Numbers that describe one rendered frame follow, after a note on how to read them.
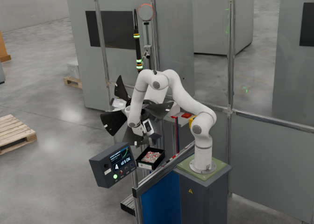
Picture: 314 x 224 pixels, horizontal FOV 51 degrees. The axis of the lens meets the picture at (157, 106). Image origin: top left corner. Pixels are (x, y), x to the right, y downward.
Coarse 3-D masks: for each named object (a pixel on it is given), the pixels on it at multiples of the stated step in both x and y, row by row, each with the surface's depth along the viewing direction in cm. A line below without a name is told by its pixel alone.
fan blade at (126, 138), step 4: (140, 120) 277; (128, 128) 272; (144, 128) 275; (128, 132) 271; (132, 132) 271; (124, 136) 270; (128, 136) 270; (132, 136) 270; (136, 136) 270; (144, 136) 271; (124, 140) 269; (128, 140) 269; (132, 140) 268; (136, 140) 268; (144, 140) 269; (148, 140) 269; (132, 144) 267; (140, 144) 267
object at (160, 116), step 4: (152, 104) 277; (156, 104) 275; (160, 104) 273; (164, 104) 271; (168, 104) 269; (172, 104) 267; (144, 108) 271; (148, 108) 270; (152, 108) 269; (156, 108) 267; (160, 108) 266; (164, 108) 265; (168, 108) 264; (152, 112) 264; (156, 112) 263; (160, 112) 262; (164, 112) 261; (156, 116) 260; (160, 116) 259; (164, 116) 258
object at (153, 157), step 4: (148, 152) 274; (152, 152) 274; (156, 152) 273; (144, 156) 269; (148, 156) 268; (152, 156) 268; (156, 156) 267; (144, 160) 264; (148, 160) 264; (152, 160) 263
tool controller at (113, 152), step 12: (120, 144) 211; (96, 156) 201; (108, 156) 198; (120, 156) 205; (132, 156) 212; (96, 168) 198; (108, 168) 198; (132, 168) 212; (96, 180) 203; (108, 180) 197
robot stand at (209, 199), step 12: (228, 168) 231; (180, 180) 235; (192, 180) 223; (216, 180) 221; (180, 192) 240; (192, 192) 229; (204, 192) 221; (216, 192) 228; (180, 204) 246; (192, 204) 234; (204, 204) 225; (216, 204) 232; (192, 216) 239; (204, 216) 230; (216, 216) 237
